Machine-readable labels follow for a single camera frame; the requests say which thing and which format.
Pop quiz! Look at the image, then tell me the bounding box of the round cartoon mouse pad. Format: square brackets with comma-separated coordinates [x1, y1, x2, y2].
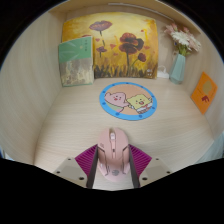
[98, 81, 158, 122]

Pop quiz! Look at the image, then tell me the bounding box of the green cover book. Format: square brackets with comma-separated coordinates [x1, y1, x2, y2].
[58, 35, 96, 88]

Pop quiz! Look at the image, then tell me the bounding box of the poppy flower painting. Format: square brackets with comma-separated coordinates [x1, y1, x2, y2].
[61, 12, 160, 80]

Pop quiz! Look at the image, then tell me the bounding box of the orange booklet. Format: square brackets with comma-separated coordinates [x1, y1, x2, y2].
[190, 71, 219, 116]

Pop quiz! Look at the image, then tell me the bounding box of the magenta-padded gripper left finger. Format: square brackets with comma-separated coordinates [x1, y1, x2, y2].
[53, 143, 100, 190]

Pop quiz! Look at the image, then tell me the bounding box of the pink and white flower bouquet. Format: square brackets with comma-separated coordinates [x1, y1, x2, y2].
[163, 22, 202, 57]

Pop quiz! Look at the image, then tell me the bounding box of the mint green vase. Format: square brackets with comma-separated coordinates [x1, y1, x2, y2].
[168, 53, 187, 85]

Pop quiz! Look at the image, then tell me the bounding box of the small white object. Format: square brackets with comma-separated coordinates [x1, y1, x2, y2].
[156, 65, 171, 80]

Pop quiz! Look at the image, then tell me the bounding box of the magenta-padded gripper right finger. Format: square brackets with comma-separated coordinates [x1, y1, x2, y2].
[127, 143, 174, 189]

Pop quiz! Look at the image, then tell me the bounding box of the pink computer mouse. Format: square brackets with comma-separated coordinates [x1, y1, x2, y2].
[96, 127, 132, 183]

